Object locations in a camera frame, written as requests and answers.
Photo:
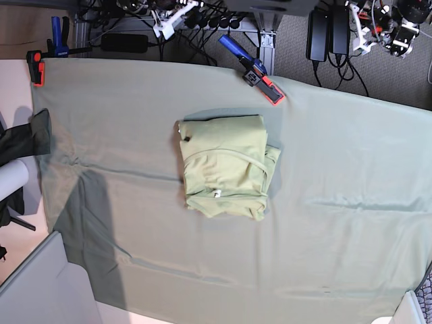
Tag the white black gripper right side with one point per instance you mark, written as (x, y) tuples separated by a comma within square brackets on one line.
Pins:
[(168, 14)]

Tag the white black gripper left side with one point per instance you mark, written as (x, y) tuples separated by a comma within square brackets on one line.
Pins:
[(367, 35)]

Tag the light green T-shirt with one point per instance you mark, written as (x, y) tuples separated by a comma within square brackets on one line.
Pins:
[(228, 165)]

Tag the black power adapter right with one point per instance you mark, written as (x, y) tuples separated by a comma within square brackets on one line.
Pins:
[(340, 30)]

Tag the black power adapter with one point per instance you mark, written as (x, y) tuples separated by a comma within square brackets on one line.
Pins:
[(340, 30), (316, 45)]

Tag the black power brick under table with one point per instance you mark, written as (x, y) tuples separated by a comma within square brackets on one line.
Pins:
[(124, 43)]

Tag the black power adapter left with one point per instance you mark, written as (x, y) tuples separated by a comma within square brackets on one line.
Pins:
[(316, 45)]

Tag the grey power strip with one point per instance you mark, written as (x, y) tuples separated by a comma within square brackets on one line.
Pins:
[(236, 24)]

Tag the aluminium table leg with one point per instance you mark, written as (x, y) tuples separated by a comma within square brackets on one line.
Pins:
[(264, 38)]

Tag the blue orange clamp centre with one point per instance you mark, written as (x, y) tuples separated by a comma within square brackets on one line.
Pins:
[(256, 73)]

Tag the blue orange clamp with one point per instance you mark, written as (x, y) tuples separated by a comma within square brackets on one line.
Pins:
[(57, 47), (256, 73)]

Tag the blue orange clamp left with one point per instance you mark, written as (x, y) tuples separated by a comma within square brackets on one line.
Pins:
[(57, 47)]

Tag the dark green cloth piece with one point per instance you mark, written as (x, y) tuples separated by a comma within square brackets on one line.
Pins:
[(27, 140)]

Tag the grey-green table cloth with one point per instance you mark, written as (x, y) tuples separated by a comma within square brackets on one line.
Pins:
[(347, 228)]

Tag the grey patterned bin right bottom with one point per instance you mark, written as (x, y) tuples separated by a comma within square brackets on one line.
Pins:
[(415, 306)]

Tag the grey bin left bottom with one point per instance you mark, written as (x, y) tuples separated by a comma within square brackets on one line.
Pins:
[(47, 288)]

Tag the white cylindrical post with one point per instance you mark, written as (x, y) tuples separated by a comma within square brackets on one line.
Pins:
[(13, 176)]

